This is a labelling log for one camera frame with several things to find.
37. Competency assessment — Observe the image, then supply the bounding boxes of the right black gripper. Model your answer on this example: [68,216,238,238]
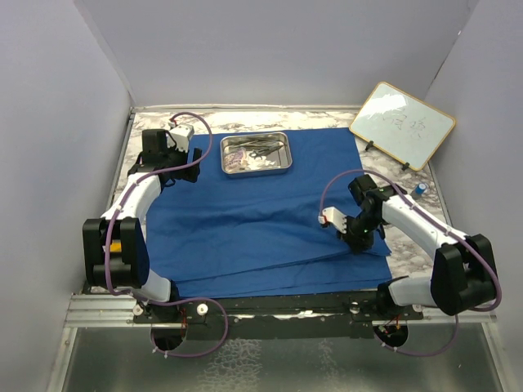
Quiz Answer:
[337,211,383,253]

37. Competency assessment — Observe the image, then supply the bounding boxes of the blue surgical drape cloth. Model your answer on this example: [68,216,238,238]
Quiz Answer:
[146,128,391,297]

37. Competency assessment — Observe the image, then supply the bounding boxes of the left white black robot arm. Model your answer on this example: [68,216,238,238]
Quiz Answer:
[83,124,203,323]

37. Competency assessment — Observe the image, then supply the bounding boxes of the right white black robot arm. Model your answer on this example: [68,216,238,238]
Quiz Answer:
[319,175,499,319]

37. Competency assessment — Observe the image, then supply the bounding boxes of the purple patterned packet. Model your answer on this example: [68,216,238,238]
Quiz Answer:
[223,148,247,172]

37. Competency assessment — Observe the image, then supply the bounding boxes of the stainless steel instrument tray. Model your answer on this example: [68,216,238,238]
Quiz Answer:
[220,131,293,177]

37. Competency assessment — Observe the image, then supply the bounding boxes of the white gauze pieces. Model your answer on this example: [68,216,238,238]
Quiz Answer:
[242,156,277,172]

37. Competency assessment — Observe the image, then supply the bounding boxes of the small blue cap bottle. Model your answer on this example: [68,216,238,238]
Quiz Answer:
[410,183,428,200]

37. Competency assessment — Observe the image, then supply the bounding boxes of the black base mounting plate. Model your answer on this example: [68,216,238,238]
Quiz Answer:
[133,290,422,341]

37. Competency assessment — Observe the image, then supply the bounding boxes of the yellow grey block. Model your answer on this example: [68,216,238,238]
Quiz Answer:
[110,241,122,253]

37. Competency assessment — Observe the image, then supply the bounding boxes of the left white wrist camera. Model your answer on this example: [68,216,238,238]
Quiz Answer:
[167,123,194,153]

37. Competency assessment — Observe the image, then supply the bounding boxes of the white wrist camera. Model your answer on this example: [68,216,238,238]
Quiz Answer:
[167,123,194,153]
[318,207,347,234]

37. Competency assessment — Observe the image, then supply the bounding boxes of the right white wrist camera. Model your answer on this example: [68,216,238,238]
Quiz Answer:
[318,207,347,234]

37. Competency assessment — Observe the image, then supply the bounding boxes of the small whiteboard with wooden frame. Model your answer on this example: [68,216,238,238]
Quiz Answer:
[349,82,456,172]

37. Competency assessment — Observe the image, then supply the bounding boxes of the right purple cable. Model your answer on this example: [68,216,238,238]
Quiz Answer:
[318,169,503,359]

